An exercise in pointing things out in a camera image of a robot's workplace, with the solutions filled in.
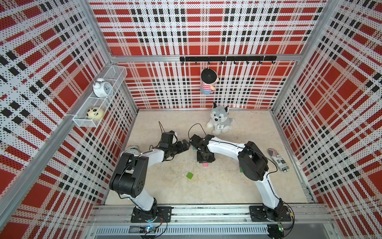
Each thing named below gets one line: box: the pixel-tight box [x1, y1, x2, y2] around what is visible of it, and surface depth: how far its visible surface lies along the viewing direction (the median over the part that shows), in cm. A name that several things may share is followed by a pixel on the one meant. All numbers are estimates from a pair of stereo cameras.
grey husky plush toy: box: [206, 102, 234, 135], surface depth 97 cm
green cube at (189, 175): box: [186, 171, 194, 180], surface depth 88 cm
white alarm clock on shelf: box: [92, 76, 114, 99], surface depth 72 cm
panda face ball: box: [86, 106, 105, 121], surface depth 66 cm
